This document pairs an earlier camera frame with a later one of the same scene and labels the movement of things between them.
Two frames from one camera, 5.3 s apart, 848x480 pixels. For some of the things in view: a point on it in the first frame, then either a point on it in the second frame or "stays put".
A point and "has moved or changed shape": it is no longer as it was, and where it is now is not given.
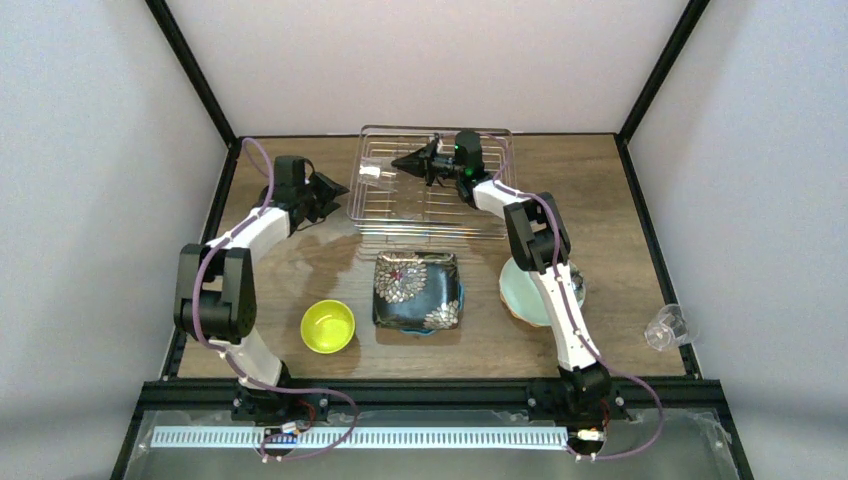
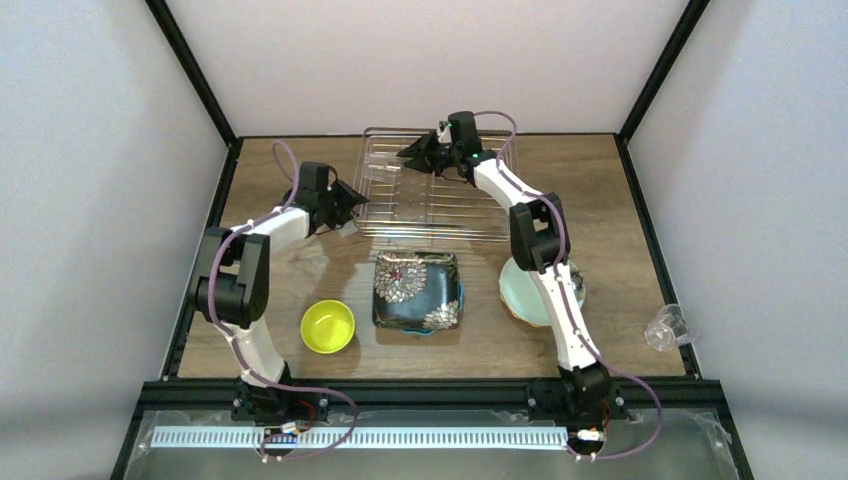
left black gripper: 315,196 → 342,201
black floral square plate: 416,290 stays put
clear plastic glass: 378,172 has moved or changed shape
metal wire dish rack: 418,181 stays put
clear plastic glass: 669,328 stays put
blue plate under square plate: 430,331 stays put
